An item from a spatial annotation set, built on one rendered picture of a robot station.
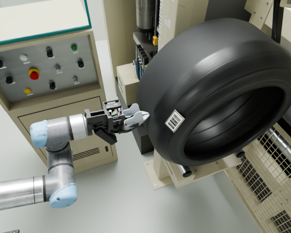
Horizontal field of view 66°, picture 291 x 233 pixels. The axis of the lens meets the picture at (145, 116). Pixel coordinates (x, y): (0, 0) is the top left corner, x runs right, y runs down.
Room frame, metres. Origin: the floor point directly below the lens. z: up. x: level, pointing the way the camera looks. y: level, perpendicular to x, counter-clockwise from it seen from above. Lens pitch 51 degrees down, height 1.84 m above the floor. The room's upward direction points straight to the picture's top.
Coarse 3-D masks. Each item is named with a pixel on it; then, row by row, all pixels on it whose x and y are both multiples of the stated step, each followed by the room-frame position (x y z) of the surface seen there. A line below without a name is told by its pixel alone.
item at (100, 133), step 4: (100, 128) 0.42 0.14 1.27; (96, 132) 0.41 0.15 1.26; (100, 132) 0.41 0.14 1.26; (104, 132) 0.42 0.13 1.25; (100, 136) 0.41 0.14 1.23; (104, 136) 0.41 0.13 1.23; (108, 136) 0.42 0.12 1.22; (112, 136) 0.43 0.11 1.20; (104, 140) 0.41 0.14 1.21; (108, 140) 0.42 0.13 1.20; (112, 140) 0.42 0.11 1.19; (116, 140) 0.44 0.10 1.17; (112, 144) 0.42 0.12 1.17
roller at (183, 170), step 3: (177, 165) 0.48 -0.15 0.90; (180, 165) 0.47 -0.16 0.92; (180, 168) 0.46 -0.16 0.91; (183, 168) 0.45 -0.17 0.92; (186, 168) 0.45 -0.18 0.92; (189, 168) 0.45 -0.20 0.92; (180, 171) 0.45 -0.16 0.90; (183, 171) 0.44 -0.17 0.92; (186, 171) 0.44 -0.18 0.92; (189, 171) 0.44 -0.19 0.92; (183, 174) 0.43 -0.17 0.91; (186, 174) 0.43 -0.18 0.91; (189, 174) 0.43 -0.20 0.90
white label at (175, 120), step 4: (176, 112) 0.42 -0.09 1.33; (172, 116) 0.42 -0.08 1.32; (176, 116) 0.42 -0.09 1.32; (180, 116) 0.41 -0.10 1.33; (168, 120) 0.42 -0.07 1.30; (172, 120) 0.42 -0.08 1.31; (176, 120) 0.41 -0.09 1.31; (180, 120) 0.41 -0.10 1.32; (168, 124) 0.42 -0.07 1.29; (172, 124) 0.41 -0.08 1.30; (176, 124) 0.40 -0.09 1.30; (180, 124) 0.40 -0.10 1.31; (172, 128) 0.40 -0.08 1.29; (176, 128) 0.40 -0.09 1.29
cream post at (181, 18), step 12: (168, 0) 0.86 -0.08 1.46; (180, 0) 0.80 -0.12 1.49; (192, 0) 0.82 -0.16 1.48; (204, 0) 0.83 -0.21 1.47; (168, 12) 0.86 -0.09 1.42; (180, 12) 0.80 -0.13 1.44; (192, 12) 0.82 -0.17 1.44; (204, 12) 0.84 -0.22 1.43; (180, 24) 0.80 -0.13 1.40; (192, 24) 0.82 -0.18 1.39; (168, 36) 0.84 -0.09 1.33; (156, 156) 0.87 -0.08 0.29; (156, 168) 0.85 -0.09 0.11
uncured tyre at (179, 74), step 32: (192, 32) 0.66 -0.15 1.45; (224, 32) 0.63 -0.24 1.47; (256, 32) 0.65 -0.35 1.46; (160, 64) 0.59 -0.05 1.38; (192, 64) 0.53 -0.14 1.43; (224, 64) 0.50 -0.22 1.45; (256, 64) 0.50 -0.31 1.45; (288, 64) 0.54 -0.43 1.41; (160, 96) 0.50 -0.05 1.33; (192, 96) 0.45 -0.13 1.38; (224, 96) 0.45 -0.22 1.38; (256, 96) 0.72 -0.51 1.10; (288, 96) 0.54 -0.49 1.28; (160, 128) 0.43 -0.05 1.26; (192, 128) 0.41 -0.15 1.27; (224, 128) 0.66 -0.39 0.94; (256, 128) 0.59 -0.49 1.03; (192, 160) 0.43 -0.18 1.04
